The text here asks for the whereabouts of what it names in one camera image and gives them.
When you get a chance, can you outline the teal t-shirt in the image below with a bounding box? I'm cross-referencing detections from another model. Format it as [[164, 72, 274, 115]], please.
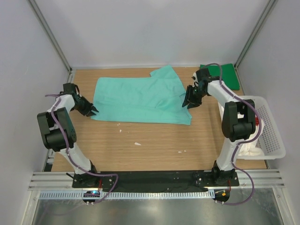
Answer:
[[91, 65, 192, 125]]

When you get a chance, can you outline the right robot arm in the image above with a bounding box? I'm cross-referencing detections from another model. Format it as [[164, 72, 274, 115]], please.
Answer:
[[182, 68, 256, 186]]

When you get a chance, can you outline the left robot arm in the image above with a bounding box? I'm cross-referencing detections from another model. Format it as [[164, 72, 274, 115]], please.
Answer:
[[37, 82, 100, 188]]

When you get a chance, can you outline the folded green t-shirt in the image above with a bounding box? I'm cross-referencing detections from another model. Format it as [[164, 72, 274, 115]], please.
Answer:
[[200, 64, 240, 90]]

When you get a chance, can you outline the white t-shirt in basket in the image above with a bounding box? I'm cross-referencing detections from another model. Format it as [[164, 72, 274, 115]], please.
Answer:
[[238, 117, 264, 157]]

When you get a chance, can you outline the white plastic basket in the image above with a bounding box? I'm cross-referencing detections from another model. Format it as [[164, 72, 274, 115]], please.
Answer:
[[217, 95, 287, 160]]

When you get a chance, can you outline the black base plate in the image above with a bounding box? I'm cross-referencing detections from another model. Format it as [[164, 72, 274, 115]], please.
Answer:
[[72, 170, 239, 193]]

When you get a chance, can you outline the white slotted cable duct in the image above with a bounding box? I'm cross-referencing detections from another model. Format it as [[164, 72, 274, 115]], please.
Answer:
[[39, 190, 215, 200]]

